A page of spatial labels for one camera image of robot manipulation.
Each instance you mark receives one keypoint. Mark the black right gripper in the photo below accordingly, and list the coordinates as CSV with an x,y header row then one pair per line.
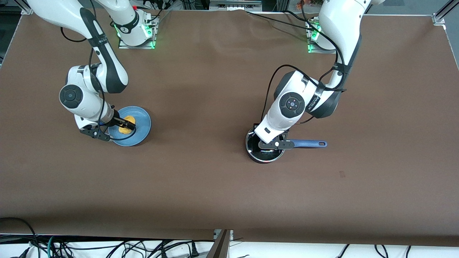
x,y
118,121

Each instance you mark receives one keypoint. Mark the yellow potato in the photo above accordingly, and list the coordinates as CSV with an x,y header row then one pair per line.
x,y
129,118

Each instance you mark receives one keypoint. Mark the glass lid blue knob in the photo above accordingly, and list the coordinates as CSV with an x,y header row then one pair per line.
x,y
265,154

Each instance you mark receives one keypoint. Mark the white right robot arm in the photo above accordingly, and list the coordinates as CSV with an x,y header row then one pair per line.
x,y
107,68

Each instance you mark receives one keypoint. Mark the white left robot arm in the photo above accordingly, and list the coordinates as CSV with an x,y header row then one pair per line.
x,y
292,104

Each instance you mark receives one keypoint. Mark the blue round plate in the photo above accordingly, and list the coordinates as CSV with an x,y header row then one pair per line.
x,y
143,123

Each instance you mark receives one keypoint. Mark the brown table cover sheet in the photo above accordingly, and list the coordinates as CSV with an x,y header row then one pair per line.
x,y
215,197

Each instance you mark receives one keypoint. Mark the orange object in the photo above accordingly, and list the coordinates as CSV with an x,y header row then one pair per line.
x,y
303,3

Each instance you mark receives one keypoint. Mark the black power plug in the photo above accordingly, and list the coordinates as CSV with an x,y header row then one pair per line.
x,y
194,249

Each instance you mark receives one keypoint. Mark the silver metal device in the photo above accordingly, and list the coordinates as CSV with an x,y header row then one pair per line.
x,y
233,4

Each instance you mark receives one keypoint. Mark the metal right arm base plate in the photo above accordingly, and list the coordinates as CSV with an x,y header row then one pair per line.
x,y
123,46

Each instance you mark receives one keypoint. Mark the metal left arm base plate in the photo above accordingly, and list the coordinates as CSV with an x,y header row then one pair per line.
x,y
310,48

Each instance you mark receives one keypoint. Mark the aluminium profile post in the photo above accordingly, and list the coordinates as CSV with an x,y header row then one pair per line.
x,y
220,247

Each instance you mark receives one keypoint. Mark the aluminium frame corner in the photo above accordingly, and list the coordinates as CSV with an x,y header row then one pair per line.
x,y
25,8
440,18

